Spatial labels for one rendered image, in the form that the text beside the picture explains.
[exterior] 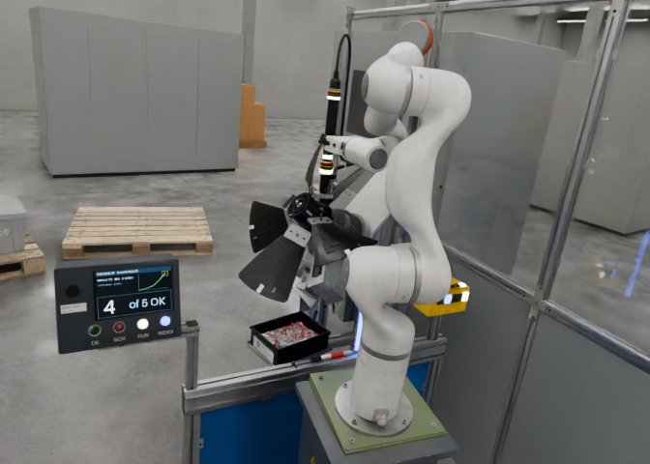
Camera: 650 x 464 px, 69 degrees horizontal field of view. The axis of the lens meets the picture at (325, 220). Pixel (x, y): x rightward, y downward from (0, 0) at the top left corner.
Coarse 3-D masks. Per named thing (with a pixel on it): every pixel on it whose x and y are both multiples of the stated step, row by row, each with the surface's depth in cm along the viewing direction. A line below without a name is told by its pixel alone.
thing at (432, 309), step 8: (456, 280) 163; (456, 288) 156; (464, 288) 158; (416, 304) 159; (424, 304) 156; (432, 304) 153; (440, 304) 155; (448, 304) 156; (456, 304) 158; (464, 304) 160; (424, 312) 156; (432, 312) 154; (440, 312) 156; (448, 312) 158
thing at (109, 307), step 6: (102, 300) 105; (108, 300) 106; (114, 300) 106; (120, 300) 107; (102, 306) 105; (108, 306) 106; (114, 306) 106; (120, 306) 107; (102, 312) 105; (108, 312) 106; (114, 312) 106; (120, 312) 107; (102, 318) 105
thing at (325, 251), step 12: (312, 228) 166; (324, 228) 166; (336, 228) 167; (312, 240) 160; (324, 240) 159; (336, 240) 159; (348, 240) 159; (360, 240) 159; (372, 240) 158; (324, 252) 154; (336, 252) 153; (324, 264) 150
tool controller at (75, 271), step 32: (128, 256) 116; (160, 256) 115; (64, 288) 102; (96, 288) 104; (128, 288) 107; (160, 288) 110; (64, 320) 102; (96, 320) 105; (128, 320) 108; (64, 352) 103
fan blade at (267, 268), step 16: (288, 240) 176; (256, 256) 176; (272, 256) 174; (288, 256) 174; (240, 272) 176; (256, 272) 173; (272, 272) 172; (288, 272) 172; (256, 288) 170; (288, 288) 169
